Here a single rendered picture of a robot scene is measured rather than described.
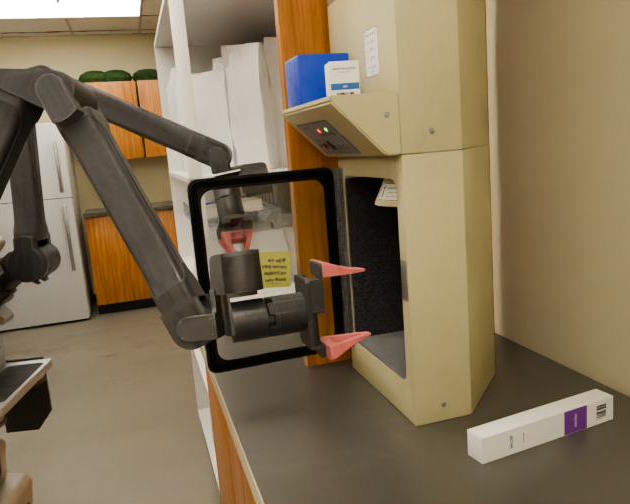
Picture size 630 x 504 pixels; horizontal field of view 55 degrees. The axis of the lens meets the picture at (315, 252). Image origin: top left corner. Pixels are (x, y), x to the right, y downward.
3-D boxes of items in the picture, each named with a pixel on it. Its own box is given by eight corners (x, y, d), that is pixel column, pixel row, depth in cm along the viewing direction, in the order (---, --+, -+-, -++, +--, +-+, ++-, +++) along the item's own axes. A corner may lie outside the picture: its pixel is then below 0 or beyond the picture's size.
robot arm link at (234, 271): (195, 336, 91) (178, 344, 82) (185, 260, 91) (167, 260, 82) (273, 326, 90) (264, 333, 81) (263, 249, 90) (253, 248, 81)
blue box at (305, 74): (335, 106, 123) (332, 60, 121) (352, 102, 113) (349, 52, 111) (287, 109, 120) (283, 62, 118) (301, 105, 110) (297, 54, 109)
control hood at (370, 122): (337, 156, 128) (333, 107, 126) (402, 155, 97) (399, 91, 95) (284, 160, 124) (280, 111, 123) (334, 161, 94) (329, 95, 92)
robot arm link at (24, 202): (6, 73, 131) (-17, 65, 121) (69, 71, 132) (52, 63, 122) (27, 275, 137) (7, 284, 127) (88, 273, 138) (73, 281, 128)
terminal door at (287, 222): (346, 348, 133) (332, 166, 126) (208, 375, 124) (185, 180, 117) (344, 347, 134) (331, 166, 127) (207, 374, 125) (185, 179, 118)
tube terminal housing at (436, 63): (451, 347, 143) (437, 5, 129) (538, 399, 112) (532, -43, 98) (352, 366, 136) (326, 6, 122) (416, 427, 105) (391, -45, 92)
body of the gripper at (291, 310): (317, 277, 84) (265, 285, 82) (324, 348, 85) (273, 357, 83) (305, 272, 90) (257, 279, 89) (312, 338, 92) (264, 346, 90)
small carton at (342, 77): (355, 99, 106) (352, 63, 105) (360, 96, 101) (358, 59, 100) (326, 101, 105) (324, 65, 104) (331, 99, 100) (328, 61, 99)
